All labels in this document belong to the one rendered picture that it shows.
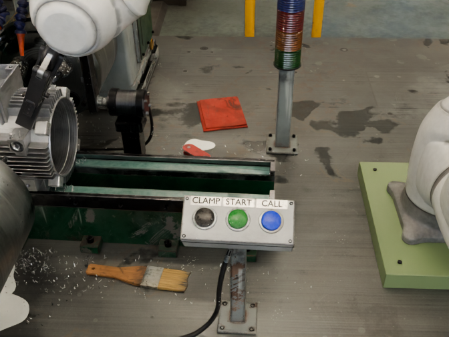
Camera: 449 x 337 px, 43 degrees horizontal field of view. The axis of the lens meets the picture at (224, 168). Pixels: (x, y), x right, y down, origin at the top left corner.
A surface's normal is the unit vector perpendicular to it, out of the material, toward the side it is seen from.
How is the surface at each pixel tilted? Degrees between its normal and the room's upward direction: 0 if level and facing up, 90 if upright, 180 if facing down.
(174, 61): 0
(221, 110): 2
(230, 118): 2
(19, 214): 81
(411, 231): 11
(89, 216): 90
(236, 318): 90
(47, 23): 99
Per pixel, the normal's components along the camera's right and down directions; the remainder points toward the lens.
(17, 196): 0.95, -0.18
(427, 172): -0.99, -0.04
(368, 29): -0.01, -0.78
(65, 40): -0.11, 0.70
